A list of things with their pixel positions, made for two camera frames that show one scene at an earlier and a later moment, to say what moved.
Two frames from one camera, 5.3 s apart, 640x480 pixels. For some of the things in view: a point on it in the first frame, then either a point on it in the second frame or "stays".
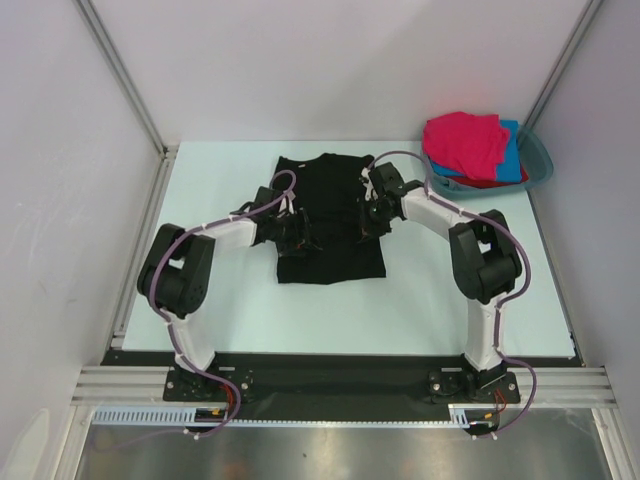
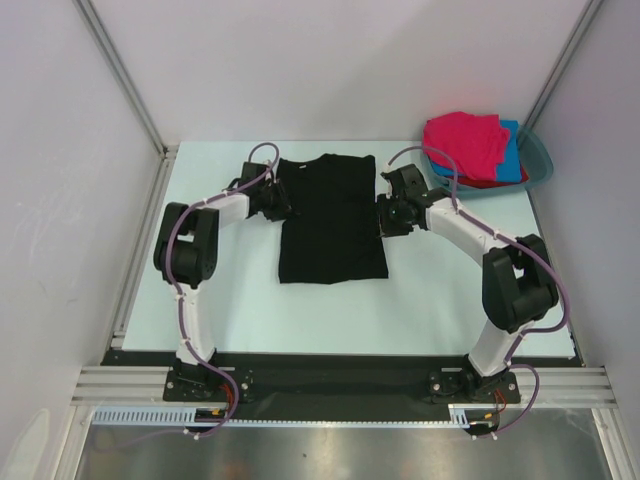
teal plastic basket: (534, 155) stays
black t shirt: (326, 190) stays
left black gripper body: (286, 234) → (274, 201)
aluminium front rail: (570, 386) stays
